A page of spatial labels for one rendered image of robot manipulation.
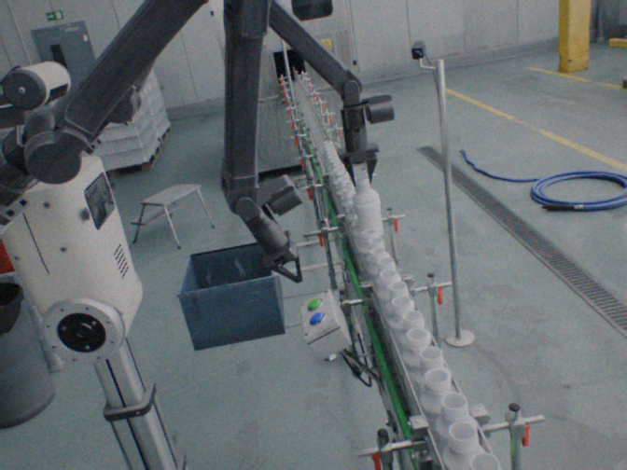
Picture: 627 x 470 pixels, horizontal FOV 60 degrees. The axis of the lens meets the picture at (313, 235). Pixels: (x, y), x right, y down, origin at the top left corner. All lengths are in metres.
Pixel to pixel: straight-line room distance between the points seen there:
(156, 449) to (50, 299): 0.47
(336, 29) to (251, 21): 4.99
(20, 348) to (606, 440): 2.67
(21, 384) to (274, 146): 3.70
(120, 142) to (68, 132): 6.85
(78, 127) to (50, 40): 11.06
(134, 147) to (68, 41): 4.52
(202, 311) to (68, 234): 0.79
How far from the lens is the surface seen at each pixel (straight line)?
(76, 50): 11.81
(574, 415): 2.59
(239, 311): 1.80
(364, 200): 1.39
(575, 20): 9.86
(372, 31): 11.50
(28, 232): 1.14
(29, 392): 3.23
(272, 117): 5.87
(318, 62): 1.31
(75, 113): 0.89
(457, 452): 0.81
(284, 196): 1.09
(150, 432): 1.42
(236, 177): 1.01
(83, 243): 1.12
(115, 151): 7.78
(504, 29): 12.28
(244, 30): 0.85
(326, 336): 1.14
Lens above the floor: 1.72
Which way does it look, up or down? 23 degrees down
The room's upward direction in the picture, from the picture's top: 10 degrees counter-clockwise
